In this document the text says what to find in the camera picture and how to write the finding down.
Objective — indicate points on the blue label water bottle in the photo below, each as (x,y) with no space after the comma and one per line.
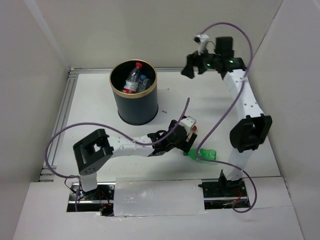
(141,86)

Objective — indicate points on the clear wide-mouth plastic jar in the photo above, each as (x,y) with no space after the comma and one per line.
(147,83)

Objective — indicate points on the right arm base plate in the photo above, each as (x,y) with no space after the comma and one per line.
(222,194)

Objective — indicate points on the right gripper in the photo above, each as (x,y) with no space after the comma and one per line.
(192,60)

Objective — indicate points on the silver foil sheet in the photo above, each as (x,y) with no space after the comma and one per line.
(158,198)

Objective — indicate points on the green bottle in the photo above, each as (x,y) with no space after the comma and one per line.
(209,154)

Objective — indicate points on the black bin with gold rim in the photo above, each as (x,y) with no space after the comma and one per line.
(135,108)

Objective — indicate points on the crushed bottle red cap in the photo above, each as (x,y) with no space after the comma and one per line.
(194,129)

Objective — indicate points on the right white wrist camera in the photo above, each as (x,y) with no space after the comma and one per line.
(202,40)

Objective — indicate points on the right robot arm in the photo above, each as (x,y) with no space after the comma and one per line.
(254,125)

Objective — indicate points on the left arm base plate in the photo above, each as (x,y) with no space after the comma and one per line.
(100,200)

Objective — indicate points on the red label water bottle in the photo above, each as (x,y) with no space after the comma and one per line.
(133,79)

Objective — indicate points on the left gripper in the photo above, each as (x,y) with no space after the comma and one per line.
(185,146)

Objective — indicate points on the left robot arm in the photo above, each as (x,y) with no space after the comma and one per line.
(93,151)

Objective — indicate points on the aluminium frame rail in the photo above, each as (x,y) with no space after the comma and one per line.
(88,101)

